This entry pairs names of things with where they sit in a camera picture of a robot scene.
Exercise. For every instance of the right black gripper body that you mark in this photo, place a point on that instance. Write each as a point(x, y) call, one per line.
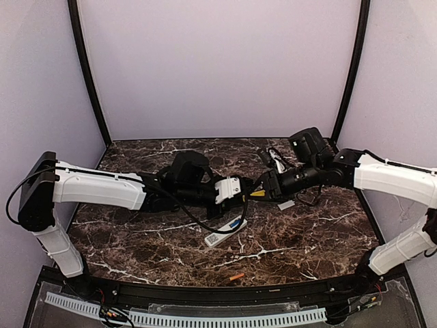
point(271, 184)

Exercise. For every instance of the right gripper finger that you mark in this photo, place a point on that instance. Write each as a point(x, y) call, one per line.
point(268, 198)
point(261, 183)

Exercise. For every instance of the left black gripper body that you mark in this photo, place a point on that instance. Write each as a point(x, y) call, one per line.
point(244, 190)

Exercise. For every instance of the yellow handled screwdriver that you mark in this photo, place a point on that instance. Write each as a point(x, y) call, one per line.
point(257, 194)

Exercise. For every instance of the white battery cover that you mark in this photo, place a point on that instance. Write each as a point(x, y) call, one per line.
point(285, 205)

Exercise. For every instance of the white remote control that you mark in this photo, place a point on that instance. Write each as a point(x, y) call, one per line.
point(215, 239)

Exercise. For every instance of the orange battery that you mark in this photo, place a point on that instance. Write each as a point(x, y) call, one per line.
point(235, 277)

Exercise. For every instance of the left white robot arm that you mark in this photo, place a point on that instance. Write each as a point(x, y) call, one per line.
point(52, 182)

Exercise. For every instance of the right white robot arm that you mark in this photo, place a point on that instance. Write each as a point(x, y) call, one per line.
point(363, 170)

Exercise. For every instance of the blue red battery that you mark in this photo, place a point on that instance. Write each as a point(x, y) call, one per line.
point(234, 224)

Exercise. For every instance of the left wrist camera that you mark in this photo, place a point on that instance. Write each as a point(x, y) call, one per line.
point(189, 168)

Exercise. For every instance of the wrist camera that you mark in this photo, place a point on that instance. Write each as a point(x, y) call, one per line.
point(309, 146)
point(189, 168)

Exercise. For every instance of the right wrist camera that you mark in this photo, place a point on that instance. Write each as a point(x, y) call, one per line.
point(309, 146)

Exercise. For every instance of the black front rail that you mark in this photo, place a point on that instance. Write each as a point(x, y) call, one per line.
point(318, 292)

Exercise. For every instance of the white slotted cable duct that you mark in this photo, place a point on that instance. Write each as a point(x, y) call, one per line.
point(140, 318)

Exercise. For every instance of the right black frame post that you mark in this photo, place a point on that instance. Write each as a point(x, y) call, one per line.
point(353, 69)

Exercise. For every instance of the black frame post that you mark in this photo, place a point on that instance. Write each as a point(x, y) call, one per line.
point(75, 20)
point(353, 69)

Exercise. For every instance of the left black frame post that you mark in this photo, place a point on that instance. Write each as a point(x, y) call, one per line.
point(75, 20)

